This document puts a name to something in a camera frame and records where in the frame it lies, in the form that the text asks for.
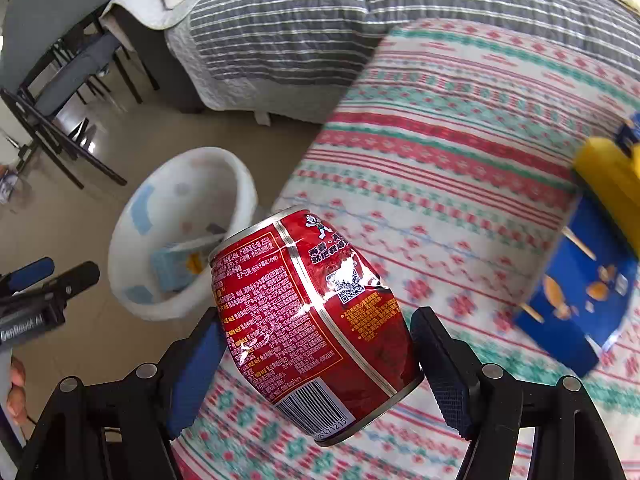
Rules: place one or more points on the white purple packet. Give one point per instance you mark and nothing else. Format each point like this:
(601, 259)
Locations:
(7, 185)

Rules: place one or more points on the blue biscuit box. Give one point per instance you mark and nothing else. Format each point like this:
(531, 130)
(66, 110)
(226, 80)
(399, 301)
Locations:
(575, 270)

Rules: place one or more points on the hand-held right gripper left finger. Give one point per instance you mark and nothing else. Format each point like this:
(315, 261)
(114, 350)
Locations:
(195, 375)

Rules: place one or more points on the person's left hand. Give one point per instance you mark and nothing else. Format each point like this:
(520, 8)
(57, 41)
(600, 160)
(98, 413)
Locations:
(17, 390)

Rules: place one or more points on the yellow snack packet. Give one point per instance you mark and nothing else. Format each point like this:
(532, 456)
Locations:
(605, 175)

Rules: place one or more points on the grey chair black frame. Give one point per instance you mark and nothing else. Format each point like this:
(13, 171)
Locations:
(60, 60)

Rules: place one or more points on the crushed red drink can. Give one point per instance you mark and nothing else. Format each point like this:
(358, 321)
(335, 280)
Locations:
(310, 320)

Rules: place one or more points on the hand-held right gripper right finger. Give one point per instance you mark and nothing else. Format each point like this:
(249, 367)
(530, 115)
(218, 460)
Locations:
(447, 385)

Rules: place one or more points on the light blue packet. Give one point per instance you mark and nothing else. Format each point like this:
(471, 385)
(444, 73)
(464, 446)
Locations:
(170, 265)

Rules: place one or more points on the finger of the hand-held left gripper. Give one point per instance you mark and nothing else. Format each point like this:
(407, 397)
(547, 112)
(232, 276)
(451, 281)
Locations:
(30, 272)
(75, 280)

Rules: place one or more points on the grey striped quilt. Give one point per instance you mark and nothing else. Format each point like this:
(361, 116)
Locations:
(280, 25)

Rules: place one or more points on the white plastic waste bin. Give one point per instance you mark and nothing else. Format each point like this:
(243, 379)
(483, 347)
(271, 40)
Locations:
(200, 175)

